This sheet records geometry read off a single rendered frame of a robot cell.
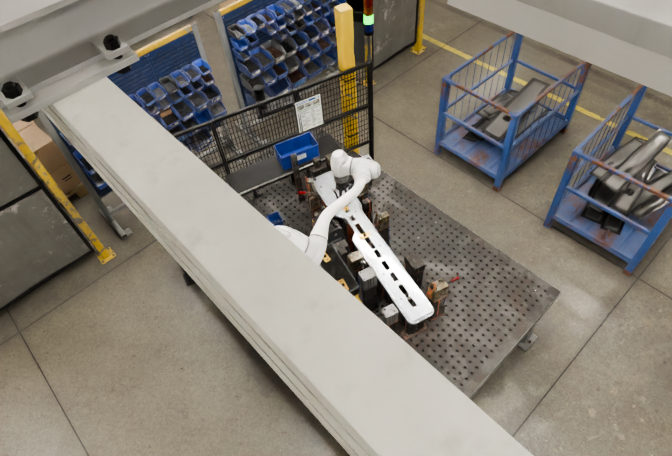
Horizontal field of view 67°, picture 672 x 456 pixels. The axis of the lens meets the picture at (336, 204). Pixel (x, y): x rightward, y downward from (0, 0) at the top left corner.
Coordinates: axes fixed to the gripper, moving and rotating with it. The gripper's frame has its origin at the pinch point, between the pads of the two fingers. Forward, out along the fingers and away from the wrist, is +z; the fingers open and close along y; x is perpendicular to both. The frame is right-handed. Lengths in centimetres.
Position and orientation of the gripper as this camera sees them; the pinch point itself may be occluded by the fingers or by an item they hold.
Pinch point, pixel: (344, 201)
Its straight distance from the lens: 316.6
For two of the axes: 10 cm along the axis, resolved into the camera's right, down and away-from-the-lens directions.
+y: 9.6, -2.7, 1.2
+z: 0.9, 6.6, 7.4
